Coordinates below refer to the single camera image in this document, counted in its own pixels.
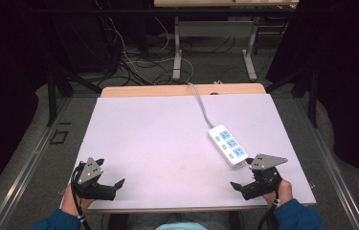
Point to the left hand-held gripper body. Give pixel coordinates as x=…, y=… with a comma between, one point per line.
x=91, y=188

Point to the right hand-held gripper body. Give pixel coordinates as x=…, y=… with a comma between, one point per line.
x=263, y=182

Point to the person's right hand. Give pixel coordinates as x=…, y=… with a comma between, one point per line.
x=280, y=193

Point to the person's left hand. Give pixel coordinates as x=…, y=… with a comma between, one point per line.
x=71, y=201

